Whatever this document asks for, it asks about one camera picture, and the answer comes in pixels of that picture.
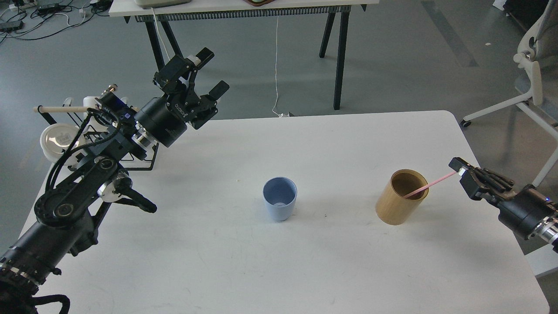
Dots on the pink chopstick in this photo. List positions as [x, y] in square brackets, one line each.
[428, 185]

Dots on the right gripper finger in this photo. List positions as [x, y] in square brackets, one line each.
[492, 194]
[482, 176]

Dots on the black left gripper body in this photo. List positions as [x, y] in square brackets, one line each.
[165, 121]

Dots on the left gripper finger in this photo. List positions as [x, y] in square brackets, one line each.
[206, 107]
[177, 78]

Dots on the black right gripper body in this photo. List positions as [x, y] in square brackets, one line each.
[529, 214]

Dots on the white bowl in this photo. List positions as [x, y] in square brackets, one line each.
[55, 139]

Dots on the bamboo cylinder holder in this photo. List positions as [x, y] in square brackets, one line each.
[393, 207]

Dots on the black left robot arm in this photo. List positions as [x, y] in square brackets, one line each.
[89, 177]

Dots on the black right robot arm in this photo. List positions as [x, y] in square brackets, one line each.
[527, 212]

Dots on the black wire dish rack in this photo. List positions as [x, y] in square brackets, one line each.
[93, 131]

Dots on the blue plastic cup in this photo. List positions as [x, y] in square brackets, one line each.
[279, 194]

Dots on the white background table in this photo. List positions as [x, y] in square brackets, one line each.
[286, 55]

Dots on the white cup in rack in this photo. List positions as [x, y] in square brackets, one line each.
[91, 103]

